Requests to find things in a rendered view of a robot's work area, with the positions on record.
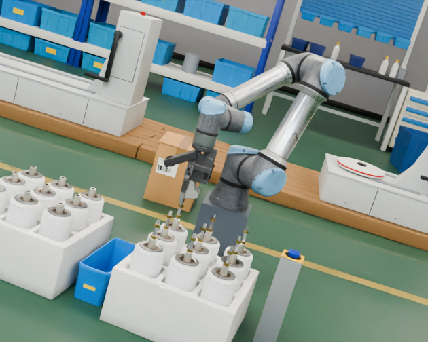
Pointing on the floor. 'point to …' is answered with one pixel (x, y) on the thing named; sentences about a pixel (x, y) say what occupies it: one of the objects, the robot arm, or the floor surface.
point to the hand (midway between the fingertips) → (181, 199)
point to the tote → (409, 147)
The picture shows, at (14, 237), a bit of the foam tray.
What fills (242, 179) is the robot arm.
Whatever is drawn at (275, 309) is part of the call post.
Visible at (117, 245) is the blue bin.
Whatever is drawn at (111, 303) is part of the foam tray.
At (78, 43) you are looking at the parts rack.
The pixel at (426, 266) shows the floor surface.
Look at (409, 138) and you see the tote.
